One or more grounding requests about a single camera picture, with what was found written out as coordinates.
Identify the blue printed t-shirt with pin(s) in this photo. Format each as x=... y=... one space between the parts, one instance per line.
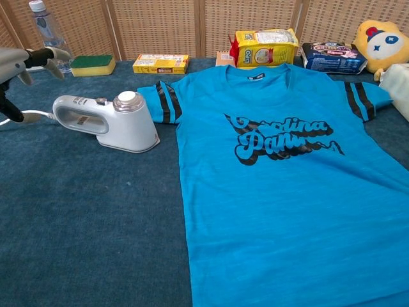
x=287 y=208

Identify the cream wrapped tissue pack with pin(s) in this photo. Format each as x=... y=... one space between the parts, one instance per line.
x=399 y=86

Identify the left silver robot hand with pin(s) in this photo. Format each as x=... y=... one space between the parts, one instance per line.
x=12 y=60

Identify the dark sanitary pad pack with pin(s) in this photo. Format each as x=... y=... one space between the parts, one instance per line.
x=332 y=60

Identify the yellow plush toy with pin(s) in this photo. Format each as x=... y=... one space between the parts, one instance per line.
x=383 y=44

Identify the white handheld steam iron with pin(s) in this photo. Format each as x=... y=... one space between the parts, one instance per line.
x=134 y=131

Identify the yellow cardboard snack box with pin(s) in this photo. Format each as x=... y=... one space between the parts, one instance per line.
x=159 y=65

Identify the dark teal table cover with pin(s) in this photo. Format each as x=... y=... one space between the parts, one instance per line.
x=80 y=208

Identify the clear plastic water bottle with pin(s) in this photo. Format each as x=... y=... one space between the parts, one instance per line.
x=48 y=32

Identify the wicker folding screen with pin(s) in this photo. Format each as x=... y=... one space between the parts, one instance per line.
x=159 y=25

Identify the green yellow sponge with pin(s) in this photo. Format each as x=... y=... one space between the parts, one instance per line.
x=92 y=65

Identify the yellow Lipo snack bag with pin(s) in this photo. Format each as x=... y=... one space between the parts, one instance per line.
x=265 y=48

